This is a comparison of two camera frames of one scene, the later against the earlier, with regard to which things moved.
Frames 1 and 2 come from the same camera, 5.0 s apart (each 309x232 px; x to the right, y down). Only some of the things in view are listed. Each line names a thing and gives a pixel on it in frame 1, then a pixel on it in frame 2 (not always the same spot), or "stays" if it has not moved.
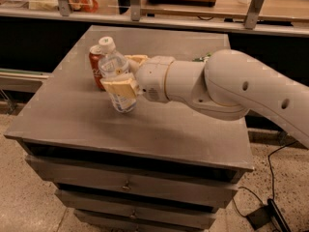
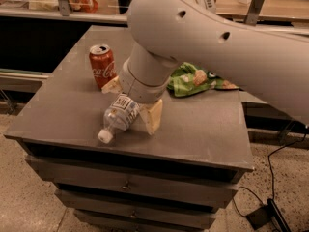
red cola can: [94, 56] stays
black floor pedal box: [264, 215] stays
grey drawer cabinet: [160, 167] stays
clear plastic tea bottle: [112, 65] → [119, 116]
